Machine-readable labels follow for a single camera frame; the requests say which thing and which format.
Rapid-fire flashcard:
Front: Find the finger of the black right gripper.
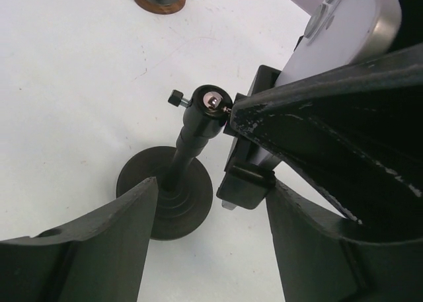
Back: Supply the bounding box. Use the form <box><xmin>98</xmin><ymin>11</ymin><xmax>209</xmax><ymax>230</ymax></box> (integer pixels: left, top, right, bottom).
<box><xmin>230</xmin><ymin>44</ymin><xmax>422</xmax><ymax>239</ymax></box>

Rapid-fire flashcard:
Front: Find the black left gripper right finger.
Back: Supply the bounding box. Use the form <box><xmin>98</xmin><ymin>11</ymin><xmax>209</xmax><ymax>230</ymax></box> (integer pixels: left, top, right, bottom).
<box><xmin>266</xmin><ymin>182</ymin><xmax>422</xmax><ymax>301</ymax></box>

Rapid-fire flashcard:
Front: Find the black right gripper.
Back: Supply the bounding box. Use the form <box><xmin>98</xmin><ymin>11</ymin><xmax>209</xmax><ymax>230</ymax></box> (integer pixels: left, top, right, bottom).
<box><xmin>389</xmin><ymin>0</ymin><xmax>422</xmax><ymax>52</ymax></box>

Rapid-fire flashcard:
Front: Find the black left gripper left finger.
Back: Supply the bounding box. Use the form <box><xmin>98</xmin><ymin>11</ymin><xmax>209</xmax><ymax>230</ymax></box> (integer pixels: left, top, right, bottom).
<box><xmin>1</xmin><ymin>178</ymin><xmax>158</xmax><ymax>301</ymax></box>

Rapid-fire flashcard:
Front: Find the white phone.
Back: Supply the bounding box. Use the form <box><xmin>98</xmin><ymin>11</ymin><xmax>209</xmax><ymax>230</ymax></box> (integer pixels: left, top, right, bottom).
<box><xmin>254</xmin><ymin>0</ymin><xmax>403</xmax><ymax>166</ymax></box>

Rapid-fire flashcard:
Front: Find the black tripod phone stand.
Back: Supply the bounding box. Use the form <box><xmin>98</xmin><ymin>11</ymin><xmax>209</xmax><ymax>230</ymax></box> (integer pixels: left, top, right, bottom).
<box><xmin>116</xmin><ymin>85</ymin><xmax>232</xmax><ymax>241</ymax></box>

